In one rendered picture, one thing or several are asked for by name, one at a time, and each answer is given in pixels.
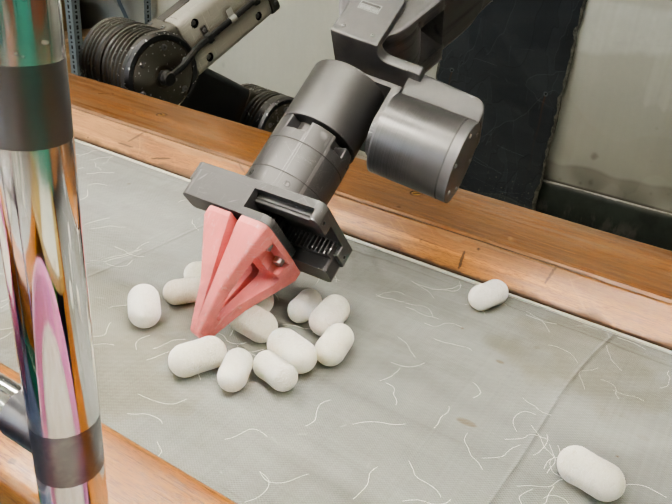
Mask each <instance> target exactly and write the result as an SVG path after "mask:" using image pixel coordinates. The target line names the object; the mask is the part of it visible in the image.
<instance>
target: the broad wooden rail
mask: <svg viewBox="0 0 672 504"><path fill-rule="evenodd" d="M68 77H69V88H70V98H71V109H72V119H73V130H74V139H77V140H80V141H83V142H85V143H88V144H91V145H94V146H97V147H99V148H102V149H105V150H108V151H111V152H113V153H116V154H119V155H122V156H125V157H128V158H130V159H133V160H136V161H139V162H142V163H144V164H147V165H150V166H153V167H156V168H159V169H161V170H164V171H167V172H170V173H173V174H175V175H178V176H181V177H184V178H187V179H190V177H191V176H192V174H193V173H194V171H195V170H196V168H197V167H198V165H199V163H200V162H205V163H208V164H211V165H214V166H217V167H220V168H223V169H226V170H229V171H232V172H235V173H238V174H241V175H244V176H245V175H246V173H247V172H248V170H249V169H250V167H251V166H252V164H253V162H254V161H255V159H256V158H257V156H258V154H259V153H260V151H261V150H262V148H263V146H264V145H265V143H266V142H267V140H268V139H269V137H270V135H271V134H272V133H271V132H268V131H264V130H261V129H258V128H254V127H251V126H248V125H244V124H241V123H237V122H234V121H231V120H227V119H224V118H221V117H217V116H214V115H211V114H207V113H204V112H200V111H197V110H194V109H190V108H187V107H184V106H180V105H177V104H173V103H170V102H167V101H163V100H160V99H157V98H153V97H150V96H147V95H143V94H140V93H136V92H133V91H130V90H126V89H123V88H120V87H116V86H113V85H109V84H106V83H103V82H99V81H96V80H93V79H89V78H86V77H82V76H77V75H75V74H72V73H69V72H68ZM327 206H328V207H329V209H330V211H331V212H332V214H333V216H334V218H335V219H336V221H337V223H338V225H339V227H340V228H341V230H342V232H343V234H344V235H347V236H350V237H353V238H356V239H359V240H361V241H364V242H367V243H370V244H373V245H375V246H378V247H381V248H384V249H387V250H390V251H392V252H395V253H398V254H401V255H404V256H406V257H409V258H412V259H415V260H418V261H421V262H423V263H426V264H429V265H432V266H435V267H437V268H440V269H443V270H446V271H449V272H451V273H454V274H457V275H460V276H463V277H466V278H468V279H471V280H474V281H477V282H480V283H485V282H487V281H489V280H492V279H498V280H501V281H503V282H504V283H505V284H506V285H507V287H508V293H511V294H513V295H516V296H519V297H522V298H525V299H528V300H530V301H533V302H536V303H539V304H542V305H544V306H547V307H550V308H553V309H556V310H559V311H561V312H564V313H567V314H570V315H573V316H575V317H578V318H581V319H584V320H587V321H590V322H592V323H595V324H598V325H601V326H604V327H606V328H609V329H612V330H615V331H618V332H620V333H623V334H626V335H629V336H632V337H635V338H637V339H640V340H643V341H646V342H649V343H651V344H654V345H657V346H660V347H663V348H666V349H668V350H671V351H672V251H669V250H665V249H662V248H659V247H655V246H652V245H649V244H645V243H642V242H638V241H635V240H632V239H628V238H625V237H622V236H618V235H615V234H611V233H608V232H605V231H601V230H598V229H595V228H591V227H588V226H585V225H581V224H578V223H574V222H571V221H568V220H564V219H561V218H558V217H554V216H551V215H547V214H544V213H541V212H537V211H534V210H531V209H527V208H524V207H521V206H517V205H514V204H510V203H507V202H504V201H500V200H497V199H494V198H490V197H487V196H483V195H480V194H477V193H473V192H470V191H467V190H463V189H460V188H458V190H457V191H456V193H455V195H454V196H453V198H452V199H451V200H450V201H449V202H448V203H445V202H442V201H440V200H437V199H435V198H432V197H430V196H428V195H425V194H423V193H420V192H418V191H415V190H413V189H410V188H408V187H406V186H403V185H401V184H398V183H396V182H393V181H391V180H388V179H386V178H383V177H381V176H379V175H376V174H374V173H371V172H369V171H368V169H367V161H366V160H362V159H359V158H354V160H353V162H352V163H351V164H349V168H348V170H347V172H346V174H345V176H344V177H343V179H342V181H341V182H340V184H339V186H338V188H337V189H336V191H335V193H334V195H333V196H332V198H331V200H330V201H329V203H328V205H327Z"/></svg>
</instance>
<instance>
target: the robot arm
mask: <svg viewBox="0 0 672 504"><path fill-rule="evenodd" d="M491 1H492V0H339V17H338V19H337V20H336V22H335V23H334V25H333V26H332V28H331V29H330V30H331V36H332V43H333V50H334V56H335V60H333V59H325V60H321V61H319V62H317V63H316V64H315V66H314V67H313V69H312V70H311V72H310V74H309V75H308V77H307V78H306V80H305V82H304V83H303V85H302V86H301V88H300V89H299V91H298V93H297V94H296V96H295V97H294V99H293V101H292V102H291V104H290V105H289V107H288V108H287V110H286V112H285V113H284V115H283V116H282V118H281V120H280V121H279V123H278V124H277V126H276V127H275V129H274V131H273V132H272V134H271V135H270V137H269V139H268V140H267V142H266V143H265V145H264V146H263V148H262V150H261V151H260V153H259V154H258V156H257V158H256V159H255V161H254V162H253V164H252V166H251V167H250V169H249V170H248V172H247V173H246V175H245V176H244V175H241V174H238V173H235V172H232V171H229V170H226V169H223V168H220V167H217V166H214V165H211V164H208V163H205V162H200V163H199V165H198V167H197V168H196V170H195V171H194V173H193V174H192V176H191V177H190V180H191V181H190V183H189V184H188V186H187V187H186V189H185V190H184V192H183V195H184V196H185V197H186V199H187V200H188V201H189V202H190V203H191V204H192V206H194V207H196V208H198V209H201V210H204V211H206V212H205V214H204V227H203V245H202V263H201V278H200V284H199V289H198V294H197V299H196V303H195V308H194V313H193V318H192V323H191V328H190V330H191V332H192V333H193V334H194V335H195V336H197V337H198V338H202V337H205V336H215V335H216V334H217V333H218V332H220V331H221V330H222V329H223V328H225V327H226V326H227V325H228V324H229V323H231V322H232V321H233V320H234V319H236V318H237V317H238V316H239V315H241V314H242V313H243V312H245V311H246V310H248V309H249V308H251V307H253V306H254V305H256V304H258V303H259V302H261V301H263V300H264V299H266V298H268V297H269V296H271V295H273V294H274V293H276V292H278V291H279V290H281V289H283V288H284V287H286V286H288V285H289V284H291V283H293V282H294V281H296V279H297V278H298V276H299V274H300V271H301V272H304V273H306V274H309V275H311V276H314V277H316V278H319V279H322V280H324V281H327V282H332V280H333V278H334V276H335V275H336V273H337V271H338V269H339V267H344V265H345V263H346V261H347V260H348V258H349V256H350V254H351V252H352V248H351V246H350V244H349V243H348V241H347V239H346V237H345V235H344V234H343V232H342V230H341V228H340V227H339V225H338V223H337V221H336V219H335V218H334V216H333V214H332V212H331V211H330V209H329V207H328V206H327V205H328V203H329V201H330V200H331V198H332V196H333V195H334V193H335V191H336V189H337V188H338V186H339V184H340V182H341V181H342V179H343V177H344V176H345V174H346V172H347V170H348V168H349V164H351V163H352V162H353V160H354V158H355V157H356V155H357V153H358V151H359V150H360V148H361V146H362V144H363V143H364V141H365V139H366V138H367V139H366V144H365V154H366V156H367V169H368V171H369V172H371V173H374V174H376V175H379V176H381V177H383V178H386V179H388V180H391V181H393V182H396V183H398V184H401V185H403V186H406V187H408V188H410V189H413V190H415V191H418V192H420V193H423V194H425V195H428V196H430V197H432V198H435V199H437V200H440V201H442V202H445V203H448V202H449V201H450V200H451V199H452V198H453V196H454V195H455V193H456V191H457V190H458V188H459V186H460V184H461V182H462V180H463V178H464V176H465V174H466V172H467V169H468V167H469V165H470V163H471V161H472V157H473V154H474V152H475V149H476V147H477V146H478V144H479V141H480V136H481V129H482V123H483V116H484V104H483V102H482V101H481V100H480V99H479V98H477V97H475V96H472V95H470V94H468V93H466V92H463V91H461V90H459V89H457V88H454V87H452V86H450V85H448V84H445V83H443V82H441V81H439V80H436V79H434V78H432V77H430V76H427V75H425V73H426V72H427V71H428V70H430V69H431V68H432V67H433V66H434V65H436V64H437V63H438V62H439V61H440V60H442V50H443V49H444V48H445V47H446V46H448V45H449V44H450V43H451V42H452V41H454V40H455V39H456V38H457V37H458V36H460V35H461V34H462V33H463V32H464V31H465V30H466V29H467V28H468V27H469V26H470V25H471V24H472V22H473V21H474V20H475V18H476V17H477V15H478V14H479V13H480V12H481V11H482V10H483V9H484V8H485V7H486V6H487V5H488V4H489V3H490V2H491Z"/></svg>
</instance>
